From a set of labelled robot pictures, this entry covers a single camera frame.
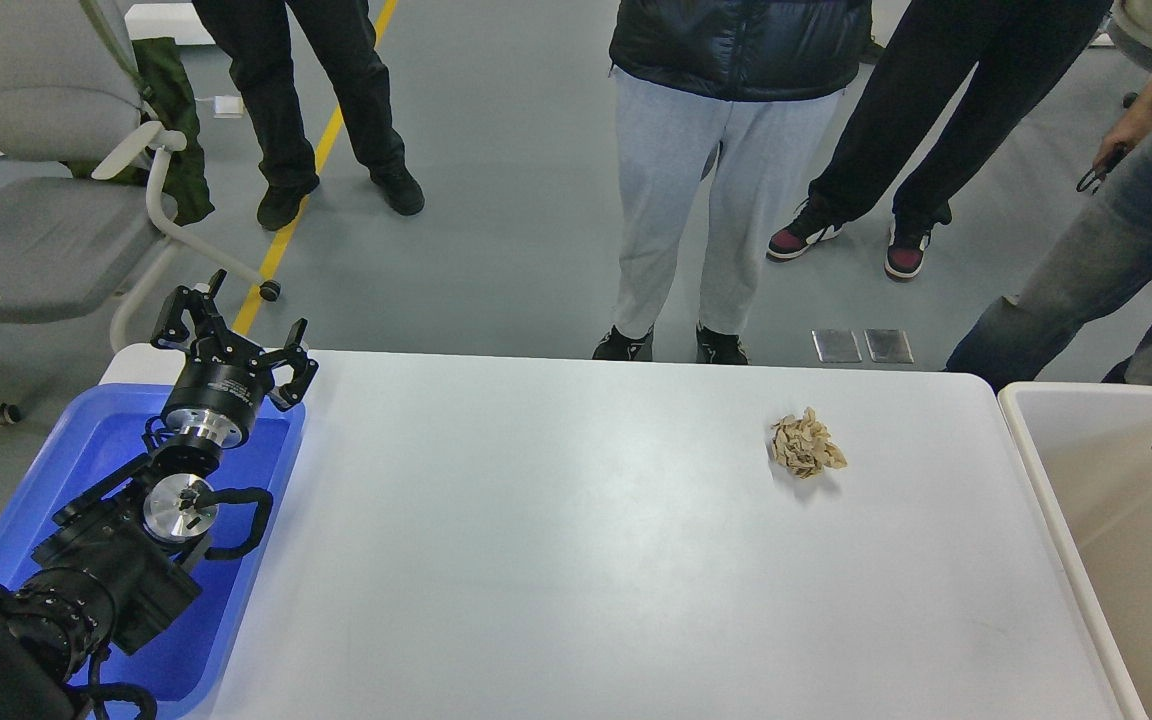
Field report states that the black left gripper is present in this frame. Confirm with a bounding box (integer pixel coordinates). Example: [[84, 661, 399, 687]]
[[151, 270, 319, 448]]

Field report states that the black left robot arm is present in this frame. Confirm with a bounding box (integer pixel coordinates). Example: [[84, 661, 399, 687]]
[[0, 272, 319, 719]]

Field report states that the beige plastic bin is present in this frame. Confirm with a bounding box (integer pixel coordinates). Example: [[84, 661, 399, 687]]
[[998, 382, 1152, 719]]

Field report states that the person in blue jeans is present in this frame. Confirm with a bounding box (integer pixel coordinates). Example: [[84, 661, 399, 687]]
[[945, 81, 1152, 389]]

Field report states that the white floor socket box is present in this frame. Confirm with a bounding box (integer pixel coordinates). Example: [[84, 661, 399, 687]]
[[211, 94, 244, 119]]

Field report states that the grey office chair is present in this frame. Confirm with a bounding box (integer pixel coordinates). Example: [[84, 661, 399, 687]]
[[0, 1, 282, 351]]

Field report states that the green jacket on chair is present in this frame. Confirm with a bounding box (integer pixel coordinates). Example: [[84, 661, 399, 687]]
[[103, 33, 214, 225]]

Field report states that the blue plastic tray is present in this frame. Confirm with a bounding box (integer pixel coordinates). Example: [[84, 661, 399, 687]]
[[0, 382, 306, 705]]

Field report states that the person in black trousers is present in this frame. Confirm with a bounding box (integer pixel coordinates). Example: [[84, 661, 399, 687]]
[[190, 0, 427, 232]]

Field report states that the right metal floor plate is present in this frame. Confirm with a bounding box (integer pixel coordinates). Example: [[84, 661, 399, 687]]
[[864, 329, 915, 364]]

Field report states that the metal floor plate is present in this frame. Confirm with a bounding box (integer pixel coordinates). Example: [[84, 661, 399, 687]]
[[864, 329, 915, 364], [812, 329, 861, 364]]

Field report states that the left metal floor plate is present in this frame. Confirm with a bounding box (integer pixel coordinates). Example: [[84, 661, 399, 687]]
[[812, 329, 861, 364]]

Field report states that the crumpled brown paper ball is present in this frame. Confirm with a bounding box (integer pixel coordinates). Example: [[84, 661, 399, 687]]
[[771, 406, 849, 479]]

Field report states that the person with red shoes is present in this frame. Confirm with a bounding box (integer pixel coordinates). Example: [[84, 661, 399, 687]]
[[767, 1, 1111, 281]]

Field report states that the person in grey sweatpants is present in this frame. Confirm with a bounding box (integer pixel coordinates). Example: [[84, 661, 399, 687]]
[[593, 1, 872, 365]]

